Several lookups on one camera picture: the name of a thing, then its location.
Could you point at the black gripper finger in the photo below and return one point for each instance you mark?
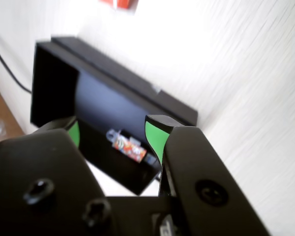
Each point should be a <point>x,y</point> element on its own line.
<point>194,162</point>
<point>34,162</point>

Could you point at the red white printed carton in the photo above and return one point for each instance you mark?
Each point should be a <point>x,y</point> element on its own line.
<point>120,3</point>

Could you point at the black cardboard box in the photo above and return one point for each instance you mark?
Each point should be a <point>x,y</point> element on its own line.
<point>56,86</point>

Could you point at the black open box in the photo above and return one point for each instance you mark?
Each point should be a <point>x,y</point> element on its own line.
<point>127,76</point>

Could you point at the small orange snack packet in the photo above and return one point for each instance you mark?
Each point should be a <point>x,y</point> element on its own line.
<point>130,147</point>

